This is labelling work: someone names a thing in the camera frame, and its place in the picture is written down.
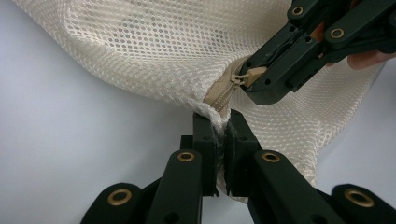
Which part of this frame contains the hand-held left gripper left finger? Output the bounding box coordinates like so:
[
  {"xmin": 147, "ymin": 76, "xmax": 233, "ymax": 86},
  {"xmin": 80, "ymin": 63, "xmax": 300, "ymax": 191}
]
[{"xmin": 180, "ymin": 111, "xmax": 219, "ymax": 197}]

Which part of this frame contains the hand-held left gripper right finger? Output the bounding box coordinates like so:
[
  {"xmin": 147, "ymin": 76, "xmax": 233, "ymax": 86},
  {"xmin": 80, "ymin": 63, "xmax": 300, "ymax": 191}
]
[{"xmin": 224, "ymin": 108, "xmax": 262, "ymax": 197}]

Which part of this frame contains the cream mesh laundry bag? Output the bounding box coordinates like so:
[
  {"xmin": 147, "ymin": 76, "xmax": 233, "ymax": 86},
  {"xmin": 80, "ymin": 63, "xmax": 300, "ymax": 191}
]
[{"xmin": 12, "ymin": 0, "xmax": 387, "ymax": 204}]

